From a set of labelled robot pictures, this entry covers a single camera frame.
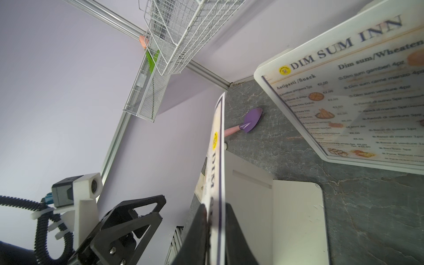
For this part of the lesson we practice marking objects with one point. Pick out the white mesh wall basket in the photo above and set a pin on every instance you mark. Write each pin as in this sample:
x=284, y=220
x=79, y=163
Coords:
x=148, y=89

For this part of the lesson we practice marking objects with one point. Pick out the white menu holder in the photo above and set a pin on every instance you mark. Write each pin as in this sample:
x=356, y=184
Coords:
x=351, y=99
x=283, y=222

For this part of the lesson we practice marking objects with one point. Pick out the white wire wall shelf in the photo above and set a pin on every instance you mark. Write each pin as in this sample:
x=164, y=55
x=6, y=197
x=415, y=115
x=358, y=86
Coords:
x=179, y=29

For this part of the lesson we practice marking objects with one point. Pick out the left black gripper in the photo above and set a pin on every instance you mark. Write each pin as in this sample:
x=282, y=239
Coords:
x=123, y=235

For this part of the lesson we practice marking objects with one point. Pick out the purple pink toy trowel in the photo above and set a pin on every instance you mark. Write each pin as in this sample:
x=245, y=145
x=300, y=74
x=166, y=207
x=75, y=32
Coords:
x=251, y=119

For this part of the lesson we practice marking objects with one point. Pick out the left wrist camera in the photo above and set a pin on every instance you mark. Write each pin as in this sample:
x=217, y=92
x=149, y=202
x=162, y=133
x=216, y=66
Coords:
x=72, y=202

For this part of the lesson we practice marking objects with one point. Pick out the pink artificial tulip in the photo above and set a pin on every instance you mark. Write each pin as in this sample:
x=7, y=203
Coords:
x=147, y=49

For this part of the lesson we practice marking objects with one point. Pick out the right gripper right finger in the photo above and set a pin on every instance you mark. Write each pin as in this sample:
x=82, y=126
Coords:
x=237, y=251

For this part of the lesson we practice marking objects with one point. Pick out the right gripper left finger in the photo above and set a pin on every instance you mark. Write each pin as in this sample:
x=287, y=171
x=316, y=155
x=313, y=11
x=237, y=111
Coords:
x=193, y=250

